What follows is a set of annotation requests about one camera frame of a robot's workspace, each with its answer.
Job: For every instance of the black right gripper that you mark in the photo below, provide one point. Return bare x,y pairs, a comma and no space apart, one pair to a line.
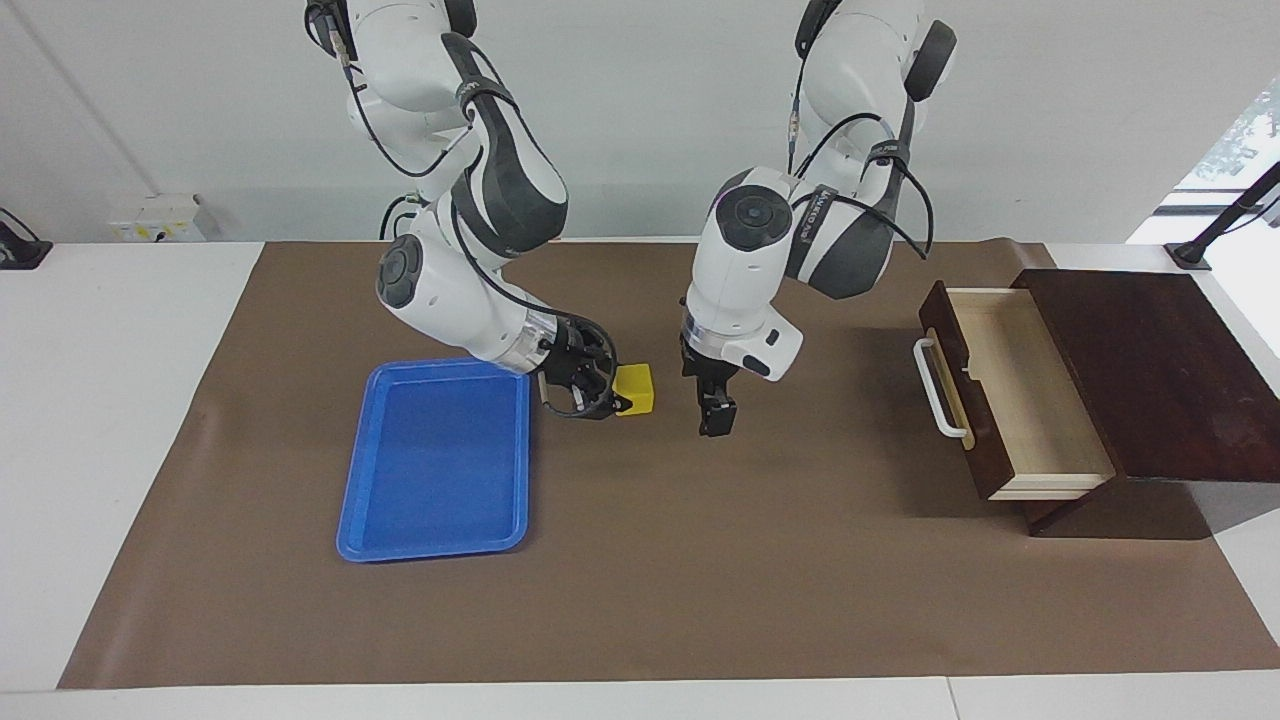
572,365

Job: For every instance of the dark wooden drawer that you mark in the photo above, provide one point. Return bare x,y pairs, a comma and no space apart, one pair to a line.
1030,390

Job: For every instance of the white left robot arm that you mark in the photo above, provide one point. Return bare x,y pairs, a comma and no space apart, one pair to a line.
750,260

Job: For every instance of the yellow cube block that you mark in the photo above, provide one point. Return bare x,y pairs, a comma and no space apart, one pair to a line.
638,385

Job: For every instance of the black camera stand pole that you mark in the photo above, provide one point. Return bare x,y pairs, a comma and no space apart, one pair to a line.
1225,215

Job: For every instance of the black table clamp mount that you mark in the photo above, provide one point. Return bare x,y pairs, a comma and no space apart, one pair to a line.
20,250

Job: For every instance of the blue plastic tray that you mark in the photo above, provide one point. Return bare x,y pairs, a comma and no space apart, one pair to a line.
440,470

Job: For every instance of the brown paper table mat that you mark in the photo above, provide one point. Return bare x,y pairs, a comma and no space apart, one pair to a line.
700,560

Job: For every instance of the white wall socket box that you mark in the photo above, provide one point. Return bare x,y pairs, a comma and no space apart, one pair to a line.
155,220

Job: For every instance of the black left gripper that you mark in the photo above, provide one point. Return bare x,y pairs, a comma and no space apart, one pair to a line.
712,375

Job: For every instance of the dark wooden drawer cabinet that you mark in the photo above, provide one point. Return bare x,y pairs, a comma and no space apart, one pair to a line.
1180,370

